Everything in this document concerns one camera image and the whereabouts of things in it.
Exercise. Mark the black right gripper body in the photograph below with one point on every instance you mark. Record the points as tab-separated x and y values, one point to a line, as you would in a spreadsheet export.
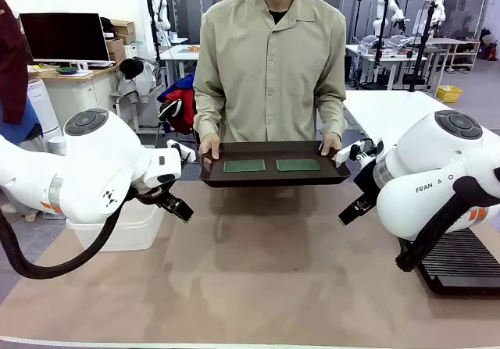
370	185

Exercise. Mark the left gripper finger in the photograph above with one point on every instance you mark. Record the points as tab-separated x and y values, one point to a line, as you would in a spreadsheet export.
183	207
177	212

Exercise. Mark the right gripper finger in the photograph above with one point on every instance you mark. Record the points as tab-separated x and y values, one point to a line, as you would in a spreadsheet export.
361	212
352	207

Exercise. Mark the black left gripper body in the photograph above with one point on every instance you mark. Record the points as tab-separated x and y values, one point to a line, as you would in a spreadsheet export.
158	196

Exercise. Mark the green PCB board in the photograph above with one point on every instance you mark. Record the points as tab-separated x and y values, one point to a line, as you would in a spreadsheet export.
244	165
298	165

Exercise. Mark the dark brown serving tray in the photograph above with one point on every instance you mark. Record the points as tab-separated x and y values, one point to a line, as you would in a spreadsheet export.
269	181

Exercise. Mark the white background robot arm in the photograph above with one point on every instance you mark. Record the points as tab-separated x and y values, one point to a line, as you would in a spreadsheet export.
396	11
439	11
164	13

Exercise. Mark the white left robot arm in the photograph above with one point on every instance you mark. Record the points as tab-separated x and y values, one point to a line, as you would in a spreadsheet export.
97	161

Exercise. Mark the person's right forearm beige sleeve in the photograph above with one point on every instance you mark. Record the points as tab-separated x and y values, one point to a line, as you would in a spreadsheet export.
209	118

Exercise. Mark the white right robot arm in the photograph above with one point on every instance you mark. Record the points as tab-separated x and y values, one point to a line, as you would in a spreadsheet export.
429	150

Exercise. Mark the person's left forearm beige sleeve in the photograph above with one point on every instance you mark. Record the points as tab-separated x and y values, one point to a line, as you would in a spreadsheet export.
332	115

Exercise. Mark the person's left hand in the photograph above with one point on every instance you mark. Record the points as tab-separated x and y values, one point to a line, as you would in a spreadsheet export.
332	144

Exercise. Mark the person's right hand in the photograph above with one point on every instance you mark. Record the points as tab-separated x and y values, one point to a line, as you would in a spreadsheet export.
211	146

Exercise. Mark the clear plastic storage box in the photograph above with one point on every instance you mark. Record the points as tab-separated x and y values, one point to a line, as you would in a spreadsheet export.
129	228

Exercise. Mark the large white table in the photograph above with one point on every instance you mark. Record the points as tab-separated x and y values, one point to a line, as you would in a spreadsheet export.
390	111

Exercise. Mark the red and blue jacket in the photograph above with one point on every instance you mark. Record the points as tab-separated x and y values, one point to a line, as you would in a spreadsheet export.
183	95

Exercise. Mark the black slotted PCB rack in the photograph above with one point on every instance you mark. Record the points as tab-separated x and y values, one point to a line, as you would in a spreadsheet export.
461	263

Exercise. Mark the small white cylinder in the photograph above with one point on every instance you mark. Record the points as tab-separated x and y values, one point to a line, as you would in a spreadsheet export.
57	145

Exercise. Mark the chair with white garment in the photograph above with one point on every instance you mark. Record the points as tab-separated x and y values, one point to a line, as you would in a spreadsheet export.
146	79

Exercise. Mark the yellow plastic basket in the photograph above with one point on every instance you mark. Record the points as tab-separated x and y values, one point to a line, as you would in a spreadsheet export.
449	94

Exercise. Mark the white cabinet wooden top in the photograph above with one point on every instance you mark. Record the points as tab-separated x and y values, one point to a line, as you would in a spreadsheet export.
82	91

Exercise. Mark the black cap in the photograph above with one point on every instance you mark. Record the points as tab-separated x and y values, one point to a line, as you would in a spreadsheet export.
131	68

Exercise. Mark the white background table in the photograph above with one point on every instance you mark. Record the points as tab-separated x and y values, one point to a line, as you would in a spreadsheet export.
179	54
363	50

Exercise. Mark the black pole stand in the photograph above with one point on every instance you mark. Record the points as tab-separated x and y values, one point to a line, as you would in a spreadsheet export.
381	44

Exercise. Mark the black tripod stand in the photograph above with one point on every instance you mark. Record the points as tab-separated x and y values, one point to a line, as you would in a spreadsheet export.
423	48

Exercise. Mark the white air purifier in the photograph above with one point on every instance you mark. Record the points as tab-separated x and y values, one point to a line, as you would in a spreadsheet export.
41	107

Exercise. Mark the person's torso beige shirt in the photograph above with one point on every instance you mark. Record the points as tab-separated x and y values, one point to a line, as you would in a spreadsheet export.
269	72

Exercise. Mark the cardboard box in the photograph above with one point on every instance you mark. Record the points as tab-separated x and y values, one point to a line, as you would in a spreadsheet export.
123	27
115	48

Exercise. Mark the green dish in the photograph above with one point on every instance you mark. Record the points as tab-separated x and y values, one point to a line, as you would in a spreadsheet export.
66	70

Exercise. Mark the wooden shelf unit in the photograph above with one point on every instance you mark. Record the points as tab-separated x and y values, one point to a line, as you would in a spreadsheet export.
449	41

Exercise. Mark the black computer monitor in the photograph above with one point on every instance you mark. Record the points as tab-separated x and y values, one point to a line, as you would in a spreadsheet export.
64	36

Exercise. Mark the person in maroon top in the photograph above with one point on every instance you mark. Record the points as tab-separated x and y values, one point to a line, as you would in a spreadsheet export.
11	60

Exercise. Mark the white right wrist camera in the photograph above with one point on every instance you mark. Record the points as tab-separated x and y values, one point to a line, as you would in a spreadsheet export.
345	153

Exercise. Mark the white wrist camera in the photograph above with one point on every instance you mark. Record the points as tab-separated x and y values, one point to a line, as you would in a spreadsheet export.
185	155
345	153

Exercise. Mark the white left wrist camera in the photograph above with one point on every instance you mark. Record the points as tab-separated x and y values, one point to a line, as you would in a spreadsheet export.
185	155

